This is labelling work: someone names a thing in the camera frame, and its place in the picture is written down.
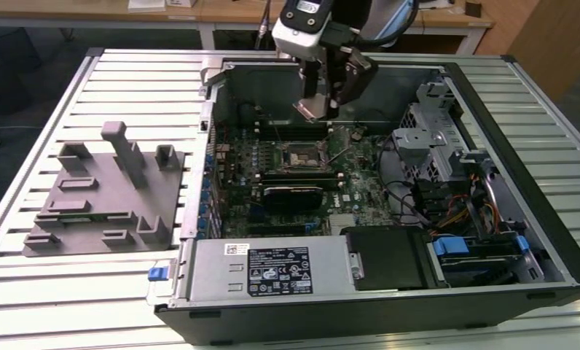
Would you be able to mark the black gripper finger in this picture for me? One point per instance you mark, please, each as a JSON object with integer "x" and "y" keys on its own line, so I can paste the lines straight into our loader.
{"x": 354, "y": 78}
{"x": 311, "y": 80}

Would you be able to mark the silver square CPU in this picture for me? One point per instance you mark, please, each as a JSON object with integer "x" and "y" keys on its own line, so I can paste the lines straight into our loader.
{"x": 314, "y": 107}

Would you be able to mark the CPU socket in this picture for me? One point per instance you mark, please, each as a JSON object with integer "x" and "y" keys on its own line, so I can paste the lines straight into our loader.
{"x": 302, "y": 156}

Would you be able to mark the black RAM slot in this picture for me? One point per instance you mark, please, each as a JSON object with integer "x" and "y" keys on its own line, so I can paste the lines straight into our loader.
{"x": 295, "y": 135}
{"x": 295, "y": 132}
{"x": 281, "y": 125}
{"x": 295, "y": 129}

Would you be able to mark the round coin battery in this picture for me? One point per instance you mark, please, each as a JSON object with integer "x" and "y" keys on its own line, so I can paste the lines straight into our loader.
{"x": 357, "y": 135}

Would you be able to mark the grey metal drive cage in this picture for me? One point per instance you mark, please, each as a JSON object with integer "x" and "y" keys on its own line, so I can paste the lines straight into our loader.
{"x": 419, "y": 140}

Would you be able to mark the small brown box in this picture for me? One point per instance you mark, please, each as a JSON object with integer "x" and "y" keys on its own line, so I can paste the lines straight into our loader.
{"x": 474, "y": 9}

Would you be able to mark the black RAM stick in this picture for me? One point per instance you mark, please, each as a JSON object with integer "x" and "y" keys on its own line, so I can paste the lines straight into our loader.
{"x": 301, "y": 176}

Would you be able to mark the small black graphics card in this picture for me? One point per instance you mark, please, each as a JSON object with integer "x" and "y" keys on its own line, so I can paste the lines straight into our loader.
{"x": 293, "y": 200}

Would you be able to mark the long wooden desk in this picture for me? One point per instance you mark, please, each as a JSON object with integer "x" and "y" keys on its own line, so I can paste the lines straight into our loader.
{"x": 174, "y": 15}

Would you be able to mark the green motherboard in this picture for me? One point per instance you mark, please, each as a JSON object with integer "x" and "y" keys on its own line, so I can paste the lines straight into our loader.
{"x": 363, "y": 204}

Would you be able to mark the small silver heat sink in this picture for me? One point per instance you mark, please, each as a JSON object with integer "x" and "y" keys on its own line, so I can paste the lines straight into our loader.
{"x": 343, "y": 222}

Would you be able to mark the white paper box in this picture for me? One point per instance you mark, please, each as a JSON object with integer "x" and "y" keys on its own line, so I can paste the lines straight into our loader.
{"x": 146, "y": 4}

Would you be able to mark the black expansion slot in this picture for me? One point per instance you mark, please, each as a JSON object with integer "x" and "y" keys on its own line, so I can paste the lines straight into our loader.
{"x": 281, "y": 229}

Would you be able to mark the wooden cabinet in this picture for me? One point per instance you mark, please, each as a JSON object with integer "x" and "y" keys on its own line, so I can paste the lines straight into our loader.
{"x": 558, "y": 43}

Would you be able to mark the grey parts rack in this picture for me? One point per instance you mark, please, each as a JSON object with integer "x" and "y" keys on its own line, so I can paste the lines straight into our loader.
{"x": 110, "y": 182}

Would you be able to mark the black plastic shroud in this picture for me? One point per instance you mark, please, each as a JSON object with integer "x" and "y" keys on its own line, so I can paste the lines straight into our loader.
{"x": 387, "y": 259}

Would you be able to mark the blue disk carrier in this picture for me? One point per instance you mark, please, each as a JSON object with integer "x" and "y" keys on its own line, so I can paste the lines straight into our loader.
{"x": 453, "y": 246}

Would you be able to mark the silver power supply unit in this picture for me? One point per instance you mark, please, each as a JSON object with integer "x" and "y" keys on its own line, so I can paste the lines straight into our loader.
{"x": 213, "y": 280}

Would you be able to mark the green RAM stick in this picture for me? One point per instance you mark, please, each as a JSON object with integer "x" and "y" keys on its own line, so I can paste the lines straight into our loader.
{"x": 84, "y": 218}

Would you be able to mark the small blue case latch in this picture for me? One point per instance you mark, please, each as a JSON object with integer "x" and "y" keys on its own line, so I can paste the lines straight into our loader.
{"x": 158, "y": 274}

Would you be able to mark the black open PC case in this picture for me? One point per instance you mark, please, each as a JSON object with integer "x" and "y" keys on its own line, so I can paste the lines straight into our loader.
{"x": 319, "y": 321}

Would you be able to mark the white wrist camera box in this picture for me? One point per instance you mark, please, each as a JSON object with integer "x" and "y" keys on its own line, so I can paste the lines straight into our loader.
{"x": 298, "y": 40}

